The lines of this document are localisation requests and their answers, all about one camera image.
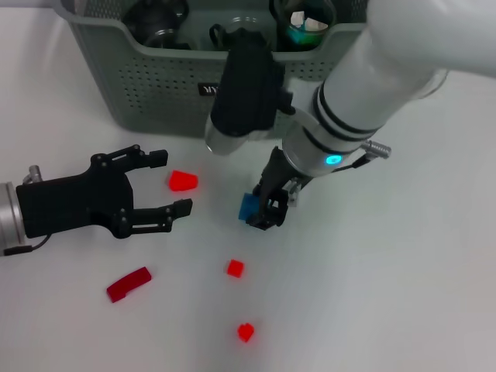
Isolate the left arm cable with connector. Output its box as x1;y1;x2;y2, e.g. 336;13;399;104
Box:
3;232;53;257

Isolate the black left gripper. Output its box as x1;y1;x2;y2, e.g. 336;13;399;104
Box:
15;144;194;239

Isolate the dark red curved brick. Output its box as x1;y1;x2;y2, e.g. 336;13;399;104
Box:
105;266;153;304

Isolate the grey perforated storage bin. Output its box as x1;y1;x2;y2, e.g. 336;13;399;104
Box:
60;0;373;140

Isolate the small orange notched brick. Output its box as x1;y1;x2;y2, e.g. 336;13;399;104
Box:
236;322;256;343

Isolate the blue square toy plate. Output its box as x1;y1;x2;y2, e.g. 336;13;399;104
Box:
238;192;260;224

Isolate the orange wedge toy block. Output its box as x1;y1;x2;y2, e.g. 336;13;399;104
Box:
168;169;199;192

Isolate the black round teapot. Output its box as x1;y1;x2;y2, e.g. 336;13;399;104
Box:
122;0;191;38

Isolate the right arm metal cable connector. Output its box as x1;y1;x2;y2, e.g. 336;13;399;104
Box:
340;139;392;171

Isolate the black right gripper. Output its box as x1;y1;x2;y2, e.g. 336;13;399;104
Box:
246;146;307;233

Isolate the small orange cube brick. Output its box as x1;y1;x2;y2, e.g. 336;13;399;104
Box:
225;258;246;278

